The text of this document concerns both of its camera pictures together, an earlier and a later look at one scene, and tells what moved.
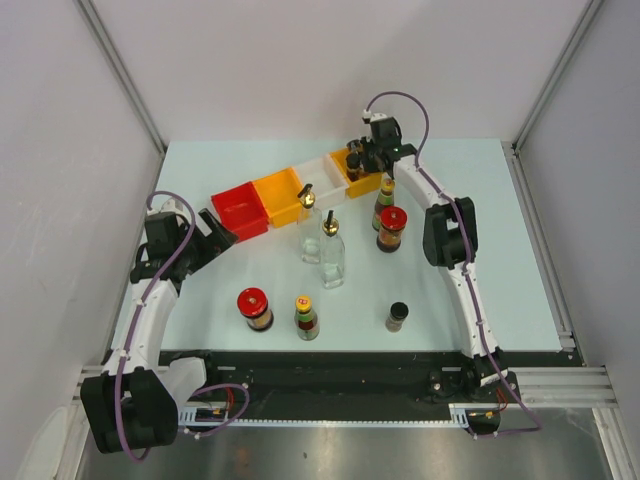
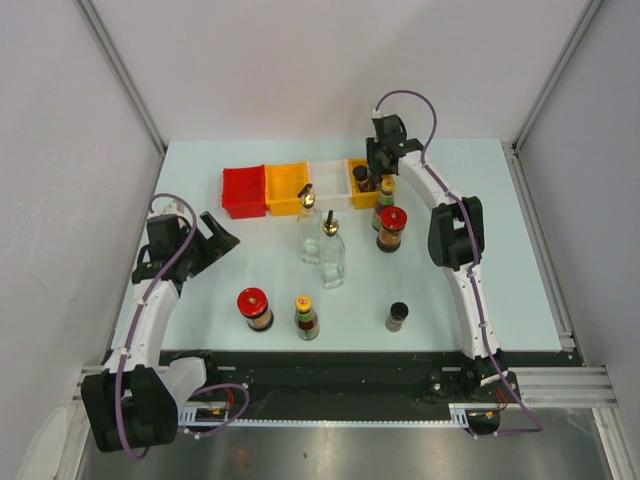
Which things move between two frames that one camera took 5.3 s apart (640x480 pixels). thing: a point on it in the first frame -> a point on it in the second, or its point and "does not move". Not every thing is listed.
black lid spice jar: x=398 y=312 does not move
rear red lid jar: x=391 y=225 does not move
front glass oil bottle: x=332 y=254 does not move
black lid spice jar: x=353 y=161 -> x=366 y=182
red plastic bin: x=241 y=211 -> x=243 y=191
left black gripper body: x=201 y=250 does not move
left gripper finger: x=225 y=236 does not move
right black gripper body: x=371 y=151 does not move
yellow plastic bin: x=370 y=182 -> x=361 y=199
